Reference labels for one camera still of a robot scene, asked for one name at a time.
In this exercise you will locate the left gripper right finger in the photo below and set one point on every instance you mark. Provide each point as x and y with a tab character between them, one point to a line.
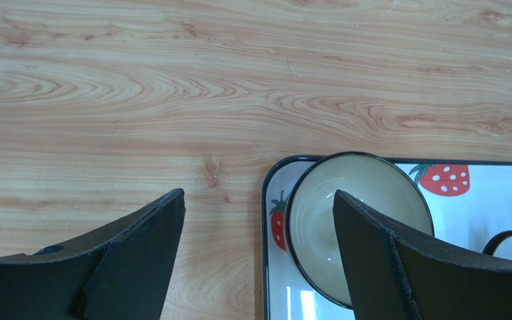
394	271

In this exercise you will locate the beige ceramic bowl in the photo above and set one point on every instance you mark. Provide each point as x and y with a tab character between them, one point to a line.
310	234

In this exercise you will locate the white strawberry tray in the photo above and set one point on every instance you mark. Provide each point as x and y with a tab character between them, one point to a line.
470	202

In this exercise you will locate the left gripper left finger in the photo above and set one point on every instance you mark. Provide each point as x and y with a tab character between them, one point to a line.
121	270

